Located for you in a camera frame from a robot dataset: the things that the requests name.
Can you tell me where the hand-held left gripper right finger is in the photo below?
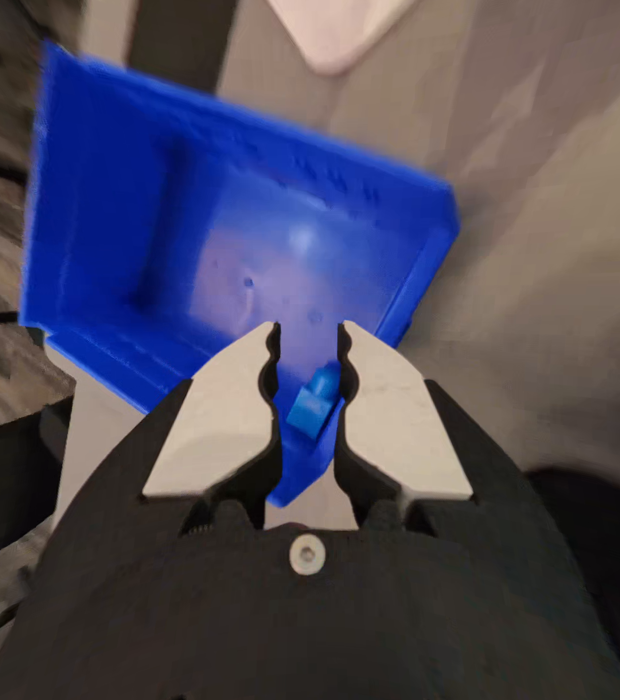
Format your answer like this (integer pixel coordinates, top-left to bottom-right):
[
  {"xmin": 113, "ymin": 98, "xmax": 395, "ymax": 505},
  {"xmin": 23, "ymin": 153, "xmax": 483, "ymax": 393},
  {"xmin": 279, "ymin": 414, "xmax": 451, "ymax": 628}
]
[{"xmin": 335, "ymin": 321, "xmax": 475, "ymax": 515}]

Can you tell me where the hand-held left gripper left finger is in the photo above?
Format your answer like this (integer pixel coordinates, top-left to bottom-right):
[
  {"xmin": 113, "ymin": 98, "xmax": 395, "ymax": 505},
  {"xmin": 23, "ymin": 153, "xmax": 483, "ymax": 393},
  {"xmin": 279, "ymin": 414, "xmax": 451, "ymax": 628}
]
[{"xmin": 143, "ymin": 321, "xmax": 283, "ymax": 515}]

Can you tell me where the blue toy building block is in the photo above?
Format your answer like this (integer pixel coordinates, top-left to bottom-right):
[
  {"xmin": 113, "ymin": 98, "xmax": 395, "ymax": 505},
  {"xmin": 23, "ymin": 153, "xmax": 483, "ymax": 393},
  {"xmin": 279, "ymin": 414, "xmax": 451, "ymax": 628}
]
[{"xmin": 286, "ymin": 361, "xmax": 343, "ymax": 440}]

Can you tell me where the blue plastic bin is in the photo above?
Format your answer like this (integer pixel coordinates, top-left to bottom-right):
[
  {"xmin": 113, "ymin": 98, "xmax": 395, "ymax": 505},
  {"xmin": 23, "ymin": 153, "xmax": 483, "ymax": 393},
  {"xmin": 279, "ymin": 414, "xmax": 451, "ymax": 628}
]
[{"xmin": 20, "ymin": 42, "xmax": 461, "ymax": 509}]

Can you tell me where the grey desk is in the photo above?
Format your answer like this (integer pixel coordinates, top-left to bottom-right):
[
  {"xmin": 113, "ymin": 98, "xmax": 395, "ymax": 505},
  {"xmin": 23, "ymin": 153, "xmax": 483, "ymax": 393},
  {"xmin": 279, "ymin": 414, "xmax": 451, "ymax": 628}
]
[{"xmin": 46, "ymin": 0, "xmax": 620, "ymax": 548}]

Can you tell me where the white document stand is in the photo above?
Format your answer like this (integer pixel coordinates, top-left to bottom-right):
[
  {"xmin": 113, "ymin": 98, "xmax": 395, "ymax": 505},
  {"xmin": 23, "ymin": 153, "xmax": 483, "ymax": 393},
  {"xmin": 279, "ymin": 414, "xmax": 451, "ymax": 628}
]
[{"xmin": 266, "ymin": 0, "xmax": 416, "ymax": 76}]

